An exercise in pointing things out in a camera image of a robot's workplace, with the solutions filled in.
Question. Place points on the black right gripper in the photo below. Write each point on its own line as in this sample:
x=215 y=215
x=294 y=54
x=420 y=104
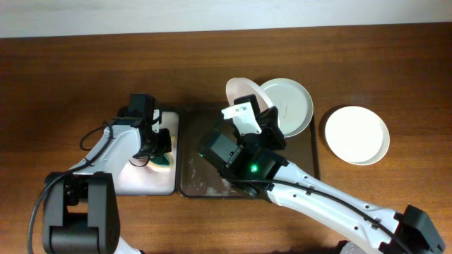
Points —
x=268 y=121

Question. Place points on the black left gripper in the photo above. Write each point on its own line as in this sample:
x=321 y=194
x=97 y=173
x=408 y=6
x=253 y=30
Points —
x=166 y=147

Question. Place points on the green and yellow sponge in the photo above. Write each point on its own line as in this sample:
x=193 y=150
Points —
x=161 y=157

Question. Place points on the light green stained plate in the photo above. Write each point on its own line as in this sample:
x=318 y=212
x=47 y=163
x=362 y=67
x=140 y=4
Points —
x=294 y=103

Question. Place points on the pink stained plate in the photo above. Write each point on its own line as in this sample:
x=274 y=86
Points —
x=240 y=87

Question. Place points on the white stained plate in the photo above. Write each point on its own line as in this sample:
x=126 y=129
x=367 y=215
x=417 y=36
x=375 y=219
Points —
x=357 y=135

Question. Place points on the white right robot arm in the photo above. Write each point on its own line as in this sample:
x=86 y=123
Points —
x=252 y=167

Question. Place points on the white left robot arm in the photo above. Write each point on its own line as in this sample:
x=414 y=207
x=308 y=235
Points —
x=80 y=212

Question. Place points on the black tray with white liner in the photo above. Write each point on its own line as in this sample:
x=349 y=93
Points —
x=136 y=179

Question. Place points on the brown plastic tray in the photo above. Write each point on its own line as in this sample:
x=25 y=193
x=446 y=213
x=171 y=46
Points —
x=196 y=178

